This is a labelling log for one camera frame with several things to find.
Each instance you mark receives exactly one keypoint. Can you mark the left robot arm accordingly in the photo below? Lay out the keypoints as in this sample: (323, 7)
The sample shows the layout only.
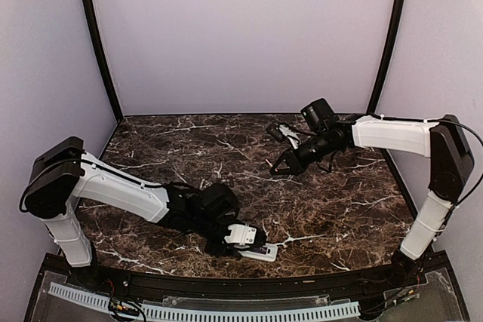
(68, 172)

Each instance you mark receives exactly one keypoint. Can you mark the black front rail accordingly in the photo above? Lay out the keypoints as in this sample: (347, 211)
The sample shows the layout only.
(363, 284)

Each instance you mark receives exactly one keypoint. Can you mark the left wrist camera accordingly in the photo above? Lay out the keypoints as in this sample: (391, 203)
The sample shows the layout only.
(240, 234)

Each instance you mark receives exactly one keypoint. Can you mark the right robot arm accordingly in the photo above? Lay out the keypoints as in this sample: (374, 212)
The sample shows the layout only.
(439, 147)

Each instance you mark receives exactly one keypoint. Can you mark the blue AA battery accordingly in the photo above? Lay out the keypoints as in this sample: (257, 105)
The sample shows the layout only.
(260, 250)

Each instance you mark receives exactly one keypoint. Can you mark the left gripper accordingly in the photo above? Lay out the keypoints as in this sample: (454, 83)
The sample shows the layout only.
(213, 249)

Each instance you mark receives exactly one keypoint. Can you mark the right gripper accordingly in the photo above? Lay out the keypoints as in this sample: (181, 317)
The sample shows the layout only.
(296, 165)

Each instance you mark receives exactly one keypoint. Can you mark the white remote control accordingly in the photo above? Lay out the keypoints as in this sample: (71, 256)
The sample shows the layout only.
(271, 256)

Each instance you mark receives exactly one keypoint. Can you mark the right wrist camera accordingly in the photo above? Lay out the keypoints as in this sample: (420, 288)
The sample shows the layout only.
(283, 134)

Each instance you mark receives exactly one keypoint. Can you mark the white slotted cable duct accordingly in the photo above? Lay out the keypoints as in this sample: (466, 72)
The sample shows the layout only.
(190, 309)

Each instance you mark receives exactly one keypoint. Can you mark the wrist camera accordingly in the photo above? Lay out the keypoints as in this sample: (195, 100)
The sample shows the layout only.
(240, 234)
(283, 134)

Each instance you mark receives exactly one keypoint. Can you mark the left black frame post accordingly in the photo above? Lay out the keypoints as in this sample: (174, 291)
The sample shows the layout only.
(100, 56)

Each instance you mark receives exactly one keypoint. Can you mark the black frame post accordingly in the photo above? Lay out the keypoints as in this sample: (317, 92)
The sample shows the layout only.
(386, 57)
(100, 56)

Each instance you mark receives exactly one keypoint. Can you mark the right black frame post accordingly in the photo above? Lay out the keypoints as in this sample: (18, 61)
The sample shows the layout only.
(386, 57)

